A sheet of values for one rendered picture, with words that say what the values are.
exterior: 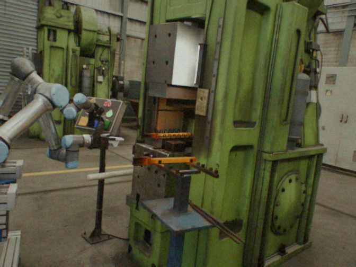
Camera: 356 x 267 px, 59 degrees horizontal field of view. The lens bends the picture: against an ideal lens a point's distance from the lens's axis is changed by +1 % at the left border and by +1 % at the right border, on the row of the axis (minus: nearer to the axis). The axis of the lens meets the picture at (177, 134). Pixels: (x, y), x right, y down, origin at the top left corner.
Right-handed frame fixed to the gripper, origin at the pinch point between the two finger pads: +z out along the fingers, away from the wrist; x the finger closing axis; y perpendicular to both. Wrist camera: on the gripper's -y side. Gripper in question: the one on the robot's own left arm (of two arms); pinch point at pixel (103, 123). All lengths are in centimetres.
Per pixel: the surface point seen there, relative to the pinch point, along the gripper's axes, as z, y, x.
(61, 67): 246, 201, 338
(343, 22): 422, 489, -183
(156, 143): 1.8, -7.9, -48.2
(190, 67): -17, 44, -65
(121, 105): 4.3, 18.9, -7.0
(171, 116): 24, 25, -42
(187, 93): -3, 32, -62
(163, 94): -17, 22, -51
